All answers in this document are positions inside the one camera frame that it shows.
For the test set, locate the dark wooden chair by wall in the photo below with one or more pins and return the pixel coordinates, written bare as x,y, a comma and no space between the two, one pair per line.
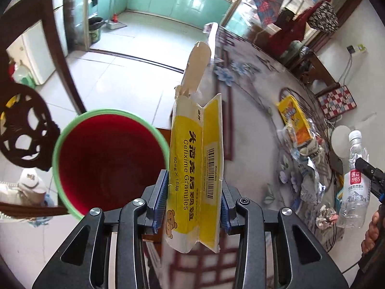
308,69

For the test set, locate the red mop with dustpan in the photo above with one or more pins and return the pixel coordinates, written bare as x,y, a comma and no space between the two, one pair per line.
113,22

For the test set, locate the white refrigerator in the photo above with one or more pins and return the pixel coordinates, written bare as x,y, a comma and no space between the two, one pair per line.
31,48

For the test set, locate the brown red paper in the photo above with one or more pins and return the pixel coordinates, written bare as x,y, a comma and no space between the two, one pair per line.
326,217

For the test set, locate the yellow white medicine box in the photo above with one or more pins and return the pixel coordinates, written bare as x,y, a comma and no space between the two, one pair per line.
196,164

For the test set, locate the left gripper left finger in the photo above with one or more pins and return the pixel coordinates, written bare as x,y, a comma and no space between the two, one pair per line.
82,259

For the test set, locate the black white patterned bag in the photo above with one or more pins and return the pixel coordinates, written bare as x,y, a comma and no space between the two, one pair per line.
324,18

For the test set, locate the person's right hand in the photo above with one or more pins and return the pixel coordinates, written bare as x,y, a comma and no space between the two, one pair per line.
371,235

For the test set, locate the red bin with green rim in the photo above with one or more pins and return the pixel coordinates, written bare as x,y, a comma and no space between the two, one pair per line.
106,158

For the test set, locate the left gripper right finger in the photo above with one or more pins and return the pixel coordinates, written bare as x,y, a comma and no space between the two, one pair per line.
299,259

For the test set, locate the clear plastic water bottle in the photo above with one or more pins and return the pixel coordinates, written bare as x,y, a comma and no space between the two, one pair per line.
356,188

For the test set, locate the plastic wrapper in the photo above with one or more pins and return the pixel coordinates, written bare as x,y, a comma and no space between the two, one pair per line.
311,189

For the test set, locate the floral patterned tablecloth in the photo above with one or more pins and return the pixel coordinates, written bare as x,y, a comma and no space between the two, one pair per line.
257,161

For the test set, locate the yellow juice carton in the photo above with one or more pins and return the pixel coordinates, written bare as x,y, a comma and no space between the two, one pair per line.
293,115

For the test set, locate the dark carved wooden chair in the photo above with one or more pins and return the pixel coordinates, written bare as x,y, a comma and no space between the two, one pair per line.
29,134

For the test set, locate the dark red hanging garment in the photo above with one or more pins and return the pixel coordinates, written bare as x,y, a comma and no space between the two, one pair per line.
294,30

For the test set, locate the black kitchen trash bin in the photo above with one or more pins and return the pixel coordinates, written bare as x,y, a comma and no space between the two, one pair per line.
95,24

